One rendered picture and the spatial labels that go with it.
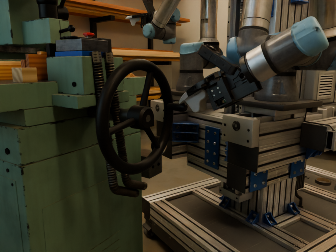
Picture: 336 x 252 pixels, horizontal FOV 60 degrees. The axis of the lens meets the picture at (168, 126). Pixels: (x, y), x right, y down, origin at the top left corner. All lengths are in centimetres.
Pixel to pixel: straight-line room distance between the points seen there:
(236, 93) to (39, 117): 47
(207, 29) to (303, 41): 94
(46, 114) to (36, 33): 30
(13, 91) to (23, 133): 10
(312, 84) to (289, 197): 56
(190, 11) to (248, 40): 400
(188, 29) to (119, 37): 115
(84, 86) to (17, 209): 34
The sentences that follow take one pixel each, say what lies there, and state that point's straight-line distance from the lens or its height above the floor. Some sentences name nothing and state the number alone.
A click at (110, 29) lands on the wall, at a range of 409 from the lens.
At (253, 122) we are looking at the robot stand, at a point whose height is 77.
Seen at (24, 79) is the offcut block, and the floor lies 91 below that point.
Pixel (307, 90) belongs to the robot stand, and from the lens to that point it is 149.
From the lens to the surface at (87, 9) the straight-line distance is 340.
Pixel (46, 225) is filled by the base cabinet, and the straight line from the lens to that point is 84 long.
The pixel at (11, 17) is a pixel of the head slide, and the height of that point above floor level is 108.
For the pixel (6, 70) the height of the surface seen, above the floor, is 93.
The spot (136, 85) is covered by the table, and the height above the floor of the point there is 87.
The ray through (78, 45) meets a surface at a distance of 73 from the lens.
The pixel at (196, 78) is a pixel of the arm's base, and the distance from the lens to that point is 141.
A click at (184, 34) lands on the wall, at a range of 478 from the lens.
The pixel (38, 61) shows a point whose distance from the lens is 84.
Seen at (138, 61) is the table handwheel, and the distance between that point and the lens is 71.
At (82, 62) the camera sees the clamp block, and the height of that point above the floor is 95.
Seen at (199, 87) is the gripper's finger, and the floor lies 89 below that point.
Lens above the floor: 94
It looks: 12 degrees down
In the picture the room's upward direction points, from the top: straight up
